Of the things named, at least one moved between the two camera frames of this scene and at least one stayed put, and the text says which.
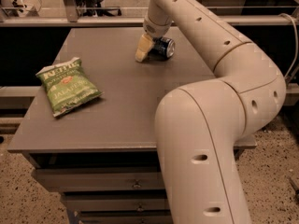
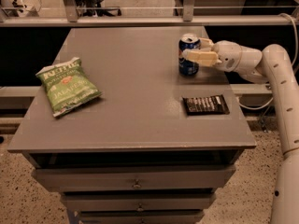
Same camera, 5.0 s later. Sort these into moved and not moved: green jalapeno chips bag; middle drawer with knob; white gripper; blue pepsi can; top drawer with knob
Moved: white gripper; blue pepsi can
Not moved: top drawer with knob; middle drawer with knob; green jalapeno chips bag
